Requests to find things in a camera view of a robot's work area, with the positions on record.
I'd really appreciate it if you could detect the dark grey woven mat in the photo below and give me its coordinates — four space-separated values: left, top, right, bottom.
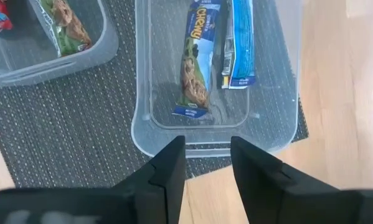
0 0 310 189

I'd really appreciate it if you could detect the blue silver granola bar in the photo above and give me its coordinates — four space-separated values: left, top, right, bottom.
220 0 257 90

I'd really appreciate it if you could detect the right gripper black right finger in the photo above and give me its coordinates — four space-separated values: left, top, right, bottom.
230 136 362 224

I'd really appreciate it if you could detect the green granola bar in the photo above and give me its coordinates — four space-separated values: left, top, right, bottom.
37 0 93 58

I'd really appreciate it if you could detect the clear plastic container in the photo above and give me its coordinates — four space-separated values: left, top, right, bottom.
130 0 304 159
0 0 120 90

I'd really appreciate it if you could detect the dark blue Chewy granola bar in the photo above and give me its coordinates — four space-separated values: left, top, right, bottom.
171 0 223 119

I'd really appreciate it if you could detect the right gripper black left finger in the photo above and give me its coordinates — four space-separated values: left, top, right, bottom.
112 135 187 224

